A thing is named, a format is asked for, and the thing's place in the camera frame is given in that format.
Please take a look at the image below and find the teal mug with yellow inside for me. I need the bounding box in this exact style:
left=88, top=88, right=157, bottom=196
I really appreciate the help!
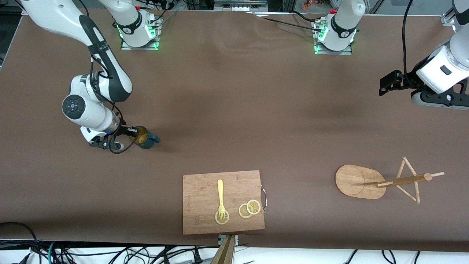
left=129, top=126, right=161, bottom=150

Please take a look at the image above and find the wooden mug rack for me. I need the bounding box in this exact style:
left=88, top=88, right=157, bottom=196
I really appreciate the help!
left=335, top=157, right=445, bottom=204

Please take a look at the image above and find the wooden cutting board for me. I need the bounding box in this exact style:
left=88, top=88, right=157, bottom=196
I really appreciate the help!
left=182, top=170, right=267, bottom=235

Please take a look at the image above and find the yellow plastic fork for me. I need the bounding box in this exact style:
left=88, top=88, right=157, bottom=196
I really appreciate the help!
left=217, top=179, right=226, bottom=222

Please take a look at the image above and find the wooden beam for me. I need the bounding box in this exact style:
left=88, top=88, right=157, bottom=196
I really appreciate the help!
left=211, top=236, right=235, bottom=264

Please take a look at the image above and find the grey power strip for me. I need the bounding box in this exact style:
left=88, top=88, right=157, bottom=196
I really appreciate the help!
left=214, top=0, right=269, bottom=12

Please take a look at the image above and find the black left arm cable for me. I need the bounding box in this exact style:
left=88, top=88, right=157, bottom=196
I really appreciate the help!
left=401, top=0, right=415, bottom=85

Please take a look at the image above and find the short black table cable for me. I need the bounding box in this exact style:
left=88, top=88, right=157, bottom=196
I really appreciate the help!
left=291, top=10, right=321, bottom=23

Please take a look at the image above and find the long black table cable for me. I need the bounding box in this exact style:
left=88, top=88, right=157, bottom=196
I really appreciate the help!
left=253, top=13, right=323, bottom=33

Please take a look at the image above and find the black looped floor cable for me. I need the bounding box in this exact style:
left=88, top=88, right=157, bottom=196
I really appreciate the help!
left=0, top=221, right=39, bottom=264

